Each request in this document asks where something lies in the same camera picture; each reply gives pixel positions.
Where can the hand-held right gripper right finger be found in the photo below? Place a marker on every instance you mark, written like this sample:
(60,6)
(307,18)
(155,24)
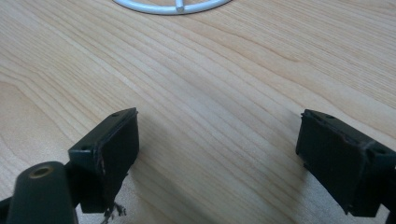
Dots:
(339,161)

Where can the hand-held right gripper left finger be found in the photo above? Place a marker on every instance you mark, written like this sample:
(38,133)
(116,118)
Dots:
(107,155)

